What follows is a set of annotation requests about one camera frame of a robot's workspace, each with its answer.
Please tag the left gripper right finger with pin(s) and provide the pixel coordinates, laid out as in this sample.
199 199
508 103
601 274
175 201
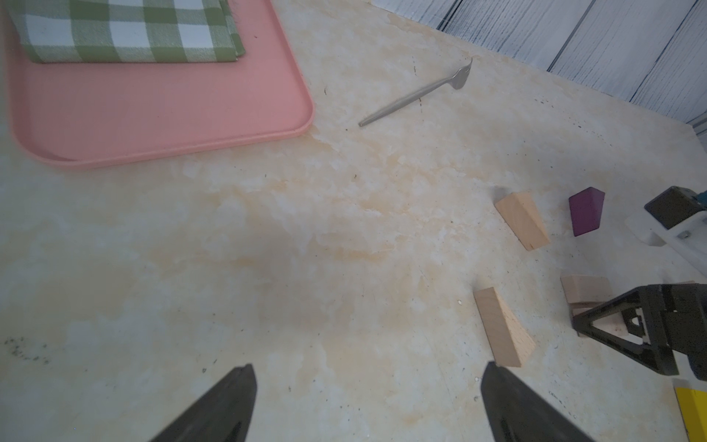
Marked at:
516 413

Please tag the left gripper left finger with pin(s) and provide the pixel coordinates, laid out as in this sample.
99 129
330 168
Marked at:
222 414

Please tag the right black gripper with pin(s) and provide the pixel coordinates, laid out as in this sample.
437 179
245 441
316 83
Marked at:
659 319

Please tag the wooden rectangular block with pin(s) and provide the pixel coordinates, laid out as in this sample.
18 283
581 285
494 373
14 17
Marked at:
583 291

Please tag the wooden triangle block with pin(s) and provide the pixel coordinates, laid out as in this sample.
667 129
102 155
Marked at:
522 215
509 340

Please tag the purple triangular block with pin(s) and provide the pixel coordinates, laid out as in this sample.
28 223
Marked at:
586 210

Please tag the yellow block right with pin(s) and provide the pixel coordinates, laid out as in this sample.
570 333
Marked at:
693 408

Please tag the metal fork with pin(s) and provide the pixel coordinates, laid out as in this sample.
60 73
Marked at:
456 81

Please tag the pink plastic tray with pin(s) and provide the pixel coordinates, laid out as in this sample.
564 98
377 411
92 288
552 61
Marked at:
97 115

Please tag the green checkered cloth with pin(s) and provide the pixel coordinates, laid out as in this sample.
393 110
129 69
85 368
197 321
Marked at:
170 32

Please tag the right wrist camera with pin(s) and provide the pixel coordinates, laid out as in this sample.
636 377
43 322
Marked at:
677 218

